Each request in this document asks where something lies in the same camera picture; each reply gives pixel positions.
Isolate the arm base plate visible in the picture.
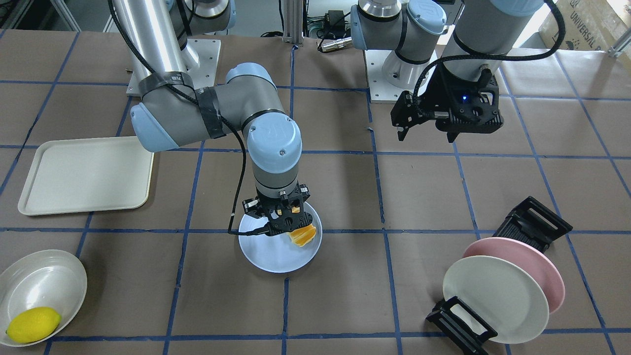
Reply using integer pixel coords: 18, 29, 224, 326
364, 45, 442, 104
126, 38, 221, 97

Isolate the striped bread roll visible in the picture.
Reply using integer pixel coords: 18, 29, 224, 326
288, 224, 317, 247

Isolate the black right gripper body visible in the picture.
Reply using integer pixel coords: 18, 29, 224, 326
242, 184, 313, 236

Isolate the white rectangular tray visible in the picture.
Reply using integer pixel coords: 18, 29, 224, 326
18, 137, 154, 215

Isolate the aluminium frame post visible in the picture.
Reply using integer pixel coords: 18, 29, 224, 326
281, 0, 305, 47

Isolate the cream plate in rack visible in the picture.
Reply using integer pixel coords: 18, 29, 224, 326
443, 255, 549, 344

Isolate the black plate rack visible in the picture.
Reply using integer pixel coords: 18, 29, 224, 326
426, 196, 572, 355

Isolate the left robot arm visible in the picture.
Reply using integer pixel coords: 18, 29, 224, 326
350, 0, 566, 143

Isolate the blue plate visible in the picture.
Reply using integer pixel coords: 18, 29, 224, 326
239, 202, 322, 273

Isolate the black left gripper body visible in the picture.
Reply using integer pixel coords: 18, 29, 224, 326
390, 69, 503, 143

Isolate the pink plate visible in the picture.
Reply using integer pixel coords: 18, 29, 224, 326
462, 237, 566, 313

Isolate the cream plate with lemon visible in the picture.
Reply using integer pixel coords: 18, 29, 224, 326
0, 249, 87, 348

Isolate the yellow lemon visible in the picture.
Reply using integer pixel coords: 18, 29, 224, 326
6, 307, 62, 344

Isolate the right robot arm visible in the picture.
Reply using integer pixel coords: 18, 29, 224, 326
108, 0, 314, 236

